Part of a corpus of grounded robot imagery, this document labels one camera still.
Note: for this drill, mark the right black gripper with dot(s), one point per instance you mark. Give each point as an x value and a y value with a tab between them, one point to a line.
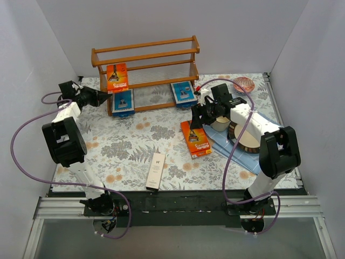
201	116

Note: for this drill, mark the aluminium rail frame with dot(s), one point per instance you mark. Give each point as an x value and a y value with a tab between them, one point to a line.
187	221

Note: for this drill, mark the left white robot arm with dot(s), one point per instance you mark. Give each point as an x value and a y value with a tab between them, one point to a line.
68	148

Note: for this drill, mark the red patterned bowl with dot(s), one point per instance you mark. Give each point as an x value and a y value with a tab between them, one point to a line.
246	83

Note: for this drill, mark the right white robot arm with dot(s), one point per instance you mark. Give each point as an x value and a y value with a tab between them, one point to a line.
278	152

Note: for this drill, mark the tall beige slim box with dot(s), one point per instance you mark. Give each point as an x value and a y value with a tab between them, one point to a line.
155	172

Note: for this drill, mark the orange Gillette Fusion5 box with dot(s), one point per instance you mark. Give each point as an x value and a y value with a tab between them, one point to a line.
196	139

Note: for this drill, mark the white enamel mug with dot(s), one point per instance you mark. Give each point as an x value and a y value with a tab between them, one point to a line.
221	124

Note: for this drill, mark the orange razor pack with pictures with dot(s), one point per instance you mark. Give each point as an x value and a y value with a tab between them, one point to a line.
117	78

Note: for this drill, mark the wooden three-tier shelf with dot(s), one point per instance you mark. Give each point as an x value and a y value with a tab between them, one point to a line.
151	64

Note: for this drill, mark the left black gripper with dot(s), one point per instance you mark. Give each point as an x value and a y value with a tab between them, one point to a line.
95	96

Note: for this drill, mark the black rimmed plate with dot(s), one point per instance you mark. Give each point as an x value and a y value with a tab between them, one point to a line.
247	142

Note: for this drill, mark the blue Harry's razor box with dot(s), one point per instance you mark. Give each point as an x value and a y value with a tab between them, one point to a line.
183	93
123	104

